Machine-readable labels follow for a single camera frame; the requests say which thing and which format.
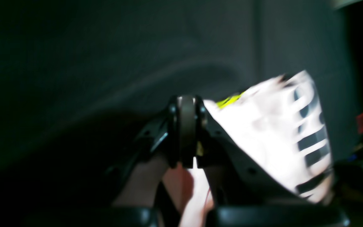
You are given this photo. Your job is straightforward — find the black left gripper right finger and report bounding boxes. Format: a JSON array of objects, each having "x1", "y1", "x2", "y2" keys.
[{"x1": 193, "y1": 96, "x2": 350, "y2": 227}]

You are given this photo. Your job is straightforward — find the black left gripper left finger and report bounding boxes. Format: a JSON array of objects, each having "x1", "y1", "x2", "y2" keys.
[{"x1": 24, "y1": 96, "x2": 188, "y2": 227}]

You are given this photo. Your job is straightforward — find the light pink T-shirt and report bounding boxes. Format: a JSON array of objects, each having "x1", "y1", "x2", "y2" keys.
[{"x1": 112, "y1": 70, "x2": 335, "y2": 227}]

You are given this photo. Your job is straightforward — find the black table cloth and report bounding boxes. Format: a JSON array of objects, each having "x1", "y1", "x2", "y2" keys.
[{"x1": 0, "y1": 0, "x2": 362, "y2": 171}]

